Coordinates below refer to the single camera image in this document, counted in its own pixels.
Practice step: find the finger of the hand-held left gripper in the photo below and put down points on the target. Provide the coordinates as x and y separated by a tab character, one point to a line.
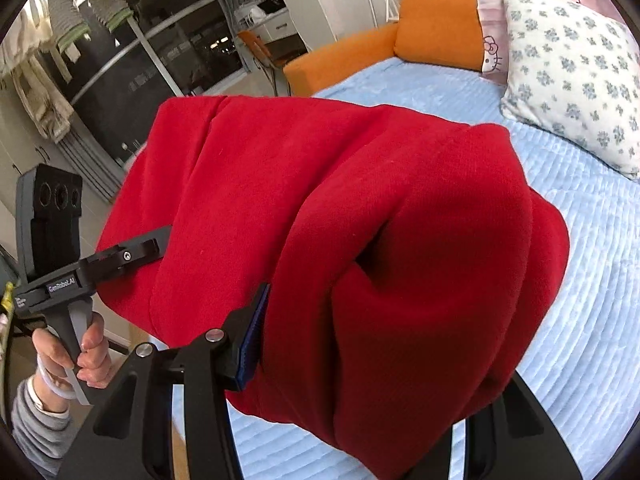
127	256

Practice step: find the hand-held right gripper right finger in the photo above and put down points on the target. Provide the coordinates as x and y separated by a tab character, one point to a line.
547	455

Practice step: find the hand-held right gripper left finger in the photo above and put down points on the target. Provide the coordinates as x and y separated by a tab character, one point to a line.
250	340

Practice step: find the red hooded sweatshirt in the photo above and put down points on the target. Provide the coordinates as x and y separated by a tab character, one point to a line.
325	210

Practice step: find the person's left forearm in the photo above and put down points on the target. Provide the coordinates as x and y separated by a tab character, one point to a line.
35	430

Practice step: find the person's left hand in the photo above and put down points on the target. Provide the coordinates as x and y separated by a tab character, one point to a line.
95	360

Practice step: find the grey pleated curtain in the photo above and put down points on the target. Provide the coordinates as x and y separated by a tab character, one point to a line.
95	165

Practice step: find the cream hanging cloth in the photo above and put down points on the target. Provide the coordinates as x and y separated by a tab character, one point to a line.
45	100

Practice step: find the light blue ribbed blanket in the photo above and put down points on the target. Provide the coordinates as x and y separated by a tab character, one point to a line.
575	310

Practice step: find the glass balcony door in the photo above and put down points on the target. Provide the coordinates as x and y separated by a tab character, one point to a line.
200	50

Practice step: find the orange chair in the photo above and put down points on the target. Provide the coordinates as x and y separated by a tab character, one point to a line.
255	46

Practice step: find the white desk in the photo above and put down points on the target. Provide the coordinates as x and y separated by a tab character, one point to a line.
280	22

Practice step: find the white wardrobe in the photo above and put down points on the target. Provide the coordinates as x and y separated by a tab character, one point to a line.
320	0

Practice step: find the white floral print pillow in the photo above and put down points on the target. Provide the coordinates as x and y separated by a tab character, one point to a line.
565	70

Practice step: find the orange upholstered bed frame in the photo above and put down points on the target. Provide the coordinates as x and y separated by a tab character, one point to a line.
435	15

